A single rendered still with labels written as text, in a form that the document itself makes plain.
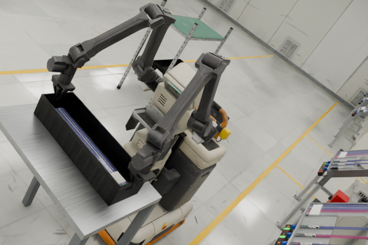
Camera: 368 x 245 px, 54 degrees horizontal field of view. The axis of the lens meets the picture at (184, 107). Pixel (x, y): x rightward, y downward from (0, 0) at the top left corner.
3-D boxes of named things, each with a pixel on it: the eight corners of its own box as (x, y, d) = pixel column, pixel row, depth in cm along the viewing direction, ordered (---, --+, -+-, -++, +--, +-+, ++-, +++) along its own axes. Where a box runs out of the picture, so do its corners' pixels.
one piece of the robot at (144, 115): (137, 126, 211) (154, 98, 202) (168, 158, 201) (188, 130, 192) (118, 130, 198) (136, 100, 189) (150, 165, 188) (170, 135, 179)
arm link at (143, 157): (172, 139, 134) (153, 128, 137) (155, 148, 124) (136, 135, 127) (161, 164, 139) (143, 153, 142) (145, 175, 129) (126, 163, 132)
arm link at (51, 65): (87, 60, 154) (79, 46, 157) (63, 57, 145) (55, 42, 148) (75, 79, 160) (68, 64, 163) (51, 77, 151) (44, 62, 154)
